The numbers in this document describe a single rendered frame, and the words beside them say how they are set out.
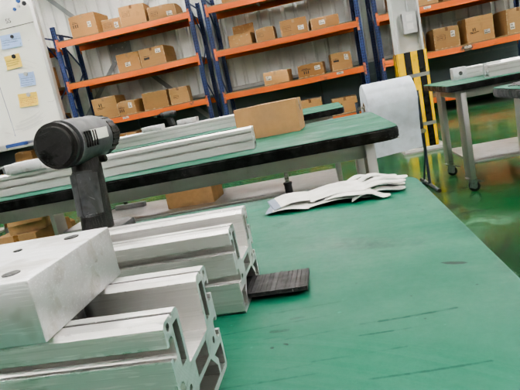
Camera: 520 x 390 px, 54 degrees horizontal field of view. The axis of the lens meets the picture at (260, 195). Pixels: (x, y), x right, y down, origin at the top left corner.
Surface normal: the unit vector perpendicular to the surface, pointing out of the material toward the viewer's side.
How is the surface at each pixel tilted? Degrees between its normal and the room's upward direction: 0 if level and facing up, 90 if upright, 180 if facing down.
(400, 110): 99
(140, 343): 90
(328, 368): 0
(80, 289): 90
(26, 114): 90
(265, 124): 91
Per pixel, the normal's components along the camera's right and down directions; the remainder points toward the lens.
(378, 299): -0.20, -0.96
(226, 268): -0.14, 0.22
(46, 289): 0.97, -0.17
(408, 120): -0.02, 0.40
